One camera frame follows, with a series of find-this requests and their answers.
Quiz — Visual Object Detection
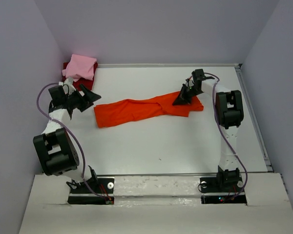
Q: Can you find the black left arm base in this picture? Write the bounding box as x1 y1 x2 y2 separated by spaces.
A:
66 176 115 205

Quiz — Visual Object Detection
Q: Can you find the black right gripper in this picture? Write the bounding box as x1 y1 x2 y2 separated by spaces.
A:
172 84 203 106

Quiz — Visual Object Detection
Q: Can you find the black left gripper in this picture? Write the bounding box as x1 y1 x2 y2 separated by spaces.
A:
65 83 101 112

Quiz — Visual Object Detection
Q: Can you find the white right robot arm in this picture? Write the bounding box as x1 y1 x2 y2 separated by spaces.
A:
172 69 245 194

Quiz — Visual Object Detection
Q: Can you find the pink folded t shirt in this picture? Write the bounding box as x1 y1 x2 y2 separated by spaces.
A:
62 54 97 82

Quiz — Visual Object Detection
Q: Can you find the orange t shirt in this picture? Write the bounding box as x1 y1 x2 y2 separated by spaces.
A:
94 92 204 128

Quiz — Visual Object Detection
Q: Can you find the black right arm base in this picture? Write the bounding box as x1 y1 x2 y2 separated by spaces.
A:
197 177 247 205

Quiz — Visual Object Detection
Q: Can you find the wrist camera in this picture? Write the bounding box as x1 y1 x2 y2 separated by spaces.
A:
59 77 74 87
186 76 194 89

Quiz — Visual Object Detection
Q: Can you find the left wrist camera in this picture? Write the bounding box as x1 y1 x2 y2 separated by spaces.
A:
59 77 74 87

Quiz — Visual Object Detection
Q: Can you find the dark red folded t shirt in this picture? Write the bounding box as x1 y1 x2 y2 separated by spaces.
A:
62 62 98 91

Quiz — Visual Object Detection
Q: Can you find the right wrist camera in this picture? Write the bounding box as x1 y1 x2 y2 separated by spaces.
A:
186 76 194 89

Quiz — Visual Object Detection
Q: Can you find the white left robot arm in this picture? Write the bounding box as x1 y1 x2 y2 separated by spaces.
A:
33 83 101 194

